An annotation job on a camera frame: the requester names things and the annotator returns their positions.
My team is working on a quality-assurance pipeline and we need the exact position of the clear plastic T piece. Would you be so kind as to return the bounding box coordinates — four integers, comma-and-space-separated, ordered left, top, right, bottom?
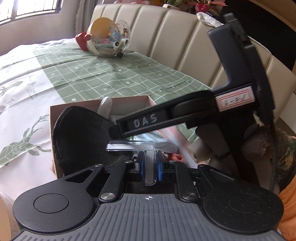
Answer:
106, 141, 158, 186

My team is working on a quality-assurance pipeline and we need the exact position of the blue wet wipes pack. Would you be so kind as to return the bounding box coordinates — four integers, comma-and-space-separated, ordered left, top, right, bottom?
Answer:
109, 124, 179, 153

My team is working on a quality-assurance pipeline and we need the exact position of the cardboard tape roll core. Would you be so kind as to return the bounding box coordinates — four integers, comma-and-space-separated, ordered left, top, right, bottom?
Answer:
188, 138, 215, 164

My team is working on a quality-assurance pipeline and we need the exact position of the pink cardboard box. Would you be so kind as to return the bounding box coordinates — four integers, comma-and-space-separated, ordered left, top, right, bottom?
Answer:
49, 94, 200, 179

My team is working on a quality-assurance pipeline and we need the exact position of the round transparent toy bag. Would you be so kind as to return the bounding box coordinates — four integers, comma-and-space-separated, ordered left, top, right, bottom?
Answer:
75, 17, 130, 58

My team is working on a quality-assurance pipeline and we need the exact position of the white cloth on sofa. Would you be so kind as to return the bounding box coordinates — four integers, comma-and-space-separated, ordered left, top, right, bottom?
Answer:
196, 12, 223, 28

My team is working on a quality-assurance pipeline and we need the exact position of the beige upholstered sofa back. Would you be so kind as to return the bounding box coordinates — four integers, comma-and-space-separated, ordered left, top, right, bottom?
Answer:
89, 3, 296, 121

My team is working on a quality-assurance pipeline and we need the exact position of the green white tablecloth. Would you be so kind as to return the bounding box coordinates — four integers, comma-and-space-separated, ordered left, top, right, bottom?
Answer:
1, 39, 207, 199

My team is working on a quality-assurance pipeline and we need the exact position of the red leaf plant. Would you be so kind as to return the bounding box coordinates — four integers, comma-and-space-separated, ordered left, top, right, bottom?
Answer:
189, 0, 227, 16

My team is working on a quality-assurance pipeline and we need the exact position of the grey curtain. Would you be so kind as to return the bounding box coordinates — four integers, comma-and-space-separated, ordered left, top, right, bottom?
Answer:
74, 0, 102, 35

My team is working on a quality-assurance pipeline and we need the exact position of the potted green plant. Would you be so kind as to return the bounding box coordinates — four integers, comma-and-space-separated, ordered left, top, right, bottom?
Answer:
163, 0, 183, 10

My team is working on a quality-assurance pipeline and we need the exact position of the window with black bars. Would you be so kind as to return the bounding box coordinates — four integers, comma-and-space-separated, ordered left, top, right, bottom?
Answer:
1, 0, 63, 25

